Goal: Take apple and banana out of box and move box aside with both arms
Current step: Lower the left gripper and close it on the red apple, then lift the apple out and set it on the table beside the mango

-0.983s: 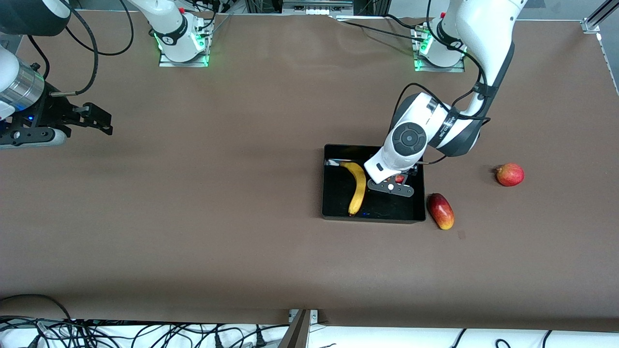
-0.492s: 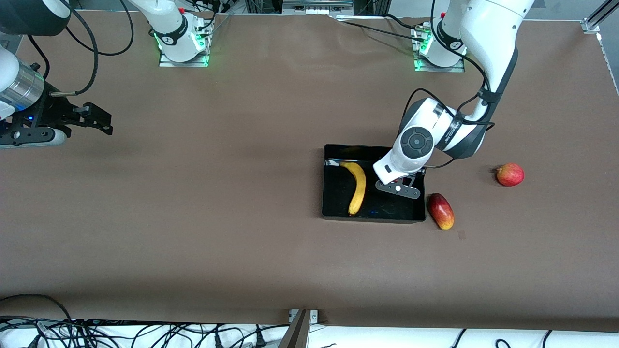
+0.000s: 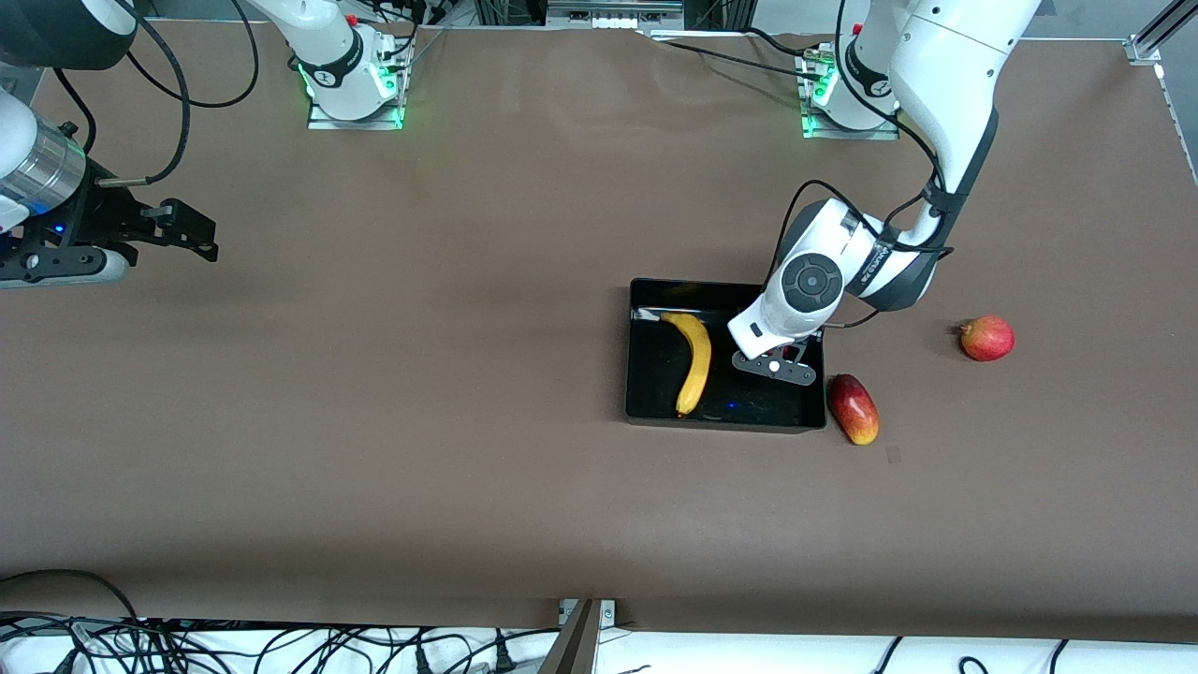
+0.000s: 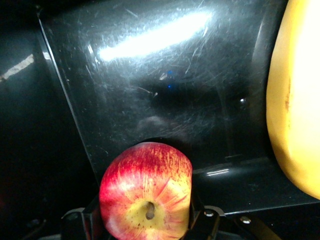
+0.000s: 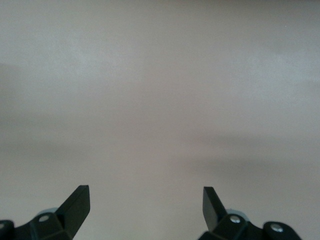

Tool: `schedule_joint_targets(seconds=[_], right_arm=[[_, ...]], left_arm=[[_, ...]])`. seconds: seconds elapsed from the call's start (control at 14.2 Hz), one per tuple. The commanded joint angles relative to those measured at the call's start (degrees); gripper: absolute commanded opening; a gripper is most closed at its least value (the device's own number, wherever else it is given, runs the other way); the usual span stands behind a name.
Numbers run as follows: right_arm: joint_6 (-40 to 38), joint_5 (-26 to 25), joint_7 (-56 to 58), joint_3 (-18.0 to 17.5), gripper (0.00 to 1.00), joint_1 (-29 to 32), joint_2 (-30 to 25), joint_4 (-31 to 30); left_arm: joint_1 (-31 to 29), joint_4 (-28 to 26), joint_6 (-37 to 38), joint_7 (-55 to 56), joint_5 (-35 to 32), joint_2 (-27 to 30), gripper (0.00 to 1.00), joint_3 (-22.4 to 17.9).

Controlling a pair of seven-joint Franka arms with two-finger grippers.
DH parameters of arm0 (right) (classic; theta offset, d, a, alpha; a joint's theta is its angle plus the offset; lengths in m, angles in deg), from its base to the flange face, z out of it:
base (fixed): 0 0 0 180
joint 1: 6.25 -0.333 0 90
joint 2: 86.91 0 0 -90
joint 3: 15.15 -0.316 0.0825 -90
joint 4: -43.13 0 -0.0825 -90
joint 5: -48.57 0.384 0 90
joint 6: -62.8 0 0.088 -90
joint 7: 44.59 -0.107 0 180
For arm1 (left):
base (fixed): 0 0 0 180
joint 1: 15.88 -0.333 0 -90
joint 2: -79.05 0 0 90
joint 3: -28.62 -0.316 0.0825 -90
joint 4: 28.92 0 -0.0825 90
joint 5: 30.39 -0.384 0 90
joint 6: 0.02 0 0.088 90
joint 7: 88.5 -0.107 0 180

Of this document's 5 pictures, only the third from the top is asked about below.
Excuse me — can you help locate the yellow banana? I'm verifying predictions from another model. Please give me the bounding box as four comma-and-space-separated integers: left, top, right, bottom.
660, 313, 712, 418

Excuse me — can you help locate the black plastic box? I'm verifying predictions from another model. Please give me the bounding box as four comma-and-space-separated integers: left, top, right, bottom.
625, 277, 827, 434

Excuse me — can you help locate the red yellow mango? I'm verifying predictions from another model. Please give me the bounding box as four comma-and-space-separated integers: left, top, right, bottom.
826, 374, 881, 447

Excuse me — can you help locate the white power strip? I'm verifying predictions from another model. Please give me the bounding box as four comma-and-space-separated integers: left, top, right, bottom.
548, 0, 684, 31

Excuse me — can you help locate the aluminium profile bar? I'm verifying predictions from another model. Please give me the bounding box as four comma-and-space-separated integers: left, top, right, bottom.
1126, 0, 1198, 66

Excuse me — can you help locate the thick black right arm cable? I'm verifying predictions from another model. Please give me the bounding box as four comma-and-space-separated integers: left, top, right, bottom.
94, 14, 193, 186

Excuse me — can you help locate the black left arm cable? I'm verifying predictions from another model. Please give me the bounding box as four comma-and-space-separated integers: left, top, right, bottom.
772, 0, 956, 329

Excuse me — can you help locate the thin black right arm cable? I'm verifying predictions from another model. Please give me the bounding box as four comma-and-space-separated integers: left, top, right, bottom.
139, 0, 261, 109

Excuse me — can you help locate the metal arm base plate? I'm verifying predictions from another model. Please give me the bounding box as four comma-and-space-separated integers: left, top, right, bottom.
800, 45, 901, 141
307, 37, 407, 130

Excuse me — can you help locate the black cable on table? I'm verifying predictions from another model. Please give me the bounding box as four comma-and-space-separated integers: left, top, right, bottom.
646, 28, 829, 85

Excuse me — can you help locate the thick black floor cable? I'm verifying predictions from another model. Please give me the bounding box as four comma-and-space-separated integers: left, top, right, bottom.
0, 568, 141, 623

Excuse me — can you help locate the dark metal post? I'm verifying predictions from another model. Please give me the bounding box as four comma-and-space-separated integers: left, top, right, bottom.
538, 599, 602, 674

